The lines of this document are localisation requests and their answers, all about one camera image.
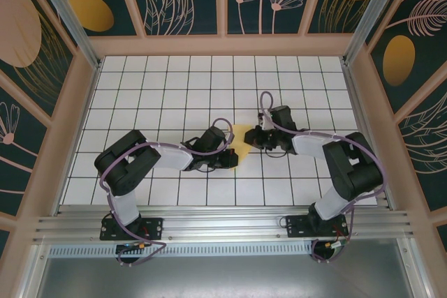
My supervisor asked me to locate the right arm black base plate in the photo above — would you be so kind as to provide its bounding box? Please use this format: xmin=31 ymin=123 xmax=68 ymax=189
xmin=285 ymin=214 xmax=349 ymax=240

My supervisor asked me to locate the aluminium corner post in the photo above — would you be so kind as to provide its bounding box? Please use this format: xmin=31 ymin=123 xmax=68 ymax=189
xmin=343 ymin=0 xmax=409 ymax=67
xmin=29 ymin=0 xmax=103 ymax=70

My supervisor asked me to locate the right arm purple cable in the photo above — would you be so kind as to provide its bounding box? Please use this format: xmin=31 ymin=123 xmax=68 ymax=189
xmin=260 ymin=91 xmax=388 ymax=265

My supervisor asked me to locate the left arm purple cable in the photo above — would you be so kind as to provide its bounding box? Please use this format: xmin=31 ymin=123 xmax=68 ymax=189
xmin=99 ymin=118 xmax=234 ymax=267

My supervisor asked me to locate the slotted metal cable duct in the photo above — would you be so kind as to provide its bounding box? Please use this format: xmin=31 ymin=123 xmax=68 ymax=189
xmin=47 ymin=244 xmax=315 ymax=258

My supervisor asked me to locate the aluminium mounting rail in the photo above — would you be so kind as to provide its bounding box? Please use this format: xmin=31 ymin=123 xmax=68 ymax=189
xmin=34 ymin=204 xmax=412 ymax=244

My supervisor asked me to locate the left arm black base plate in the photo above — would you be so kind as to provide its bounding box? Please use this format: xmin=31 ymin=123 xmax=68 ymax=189
xmin=100 ymin=216 xmax=165 ymax=241

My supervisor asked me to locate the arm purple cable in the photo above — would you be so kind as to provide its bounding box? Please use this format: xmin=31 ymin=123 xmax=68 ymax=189
xmin=260 ymin=91 xmax=388 ymax=265
xmin=99 ymin=118 xmax=234 ymax=267

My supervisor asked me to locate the aluminium side rail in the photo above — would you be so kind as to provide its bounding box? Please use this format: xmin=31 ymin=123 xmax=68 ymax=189
xmin=344 ymin=62 xmax=399 ymax=211

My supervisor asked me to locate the yellow cloth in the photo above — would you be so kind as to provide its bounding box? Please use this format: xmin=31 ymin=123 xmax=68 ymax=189
xmin=228 ymin=124 xmax=254 ymax=170

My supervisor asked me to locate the grey metal panel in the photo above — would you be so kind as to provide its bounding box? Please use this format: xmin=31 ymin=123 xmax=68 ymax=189
xmin=20 ymin=238 xmax=429 ymax=298

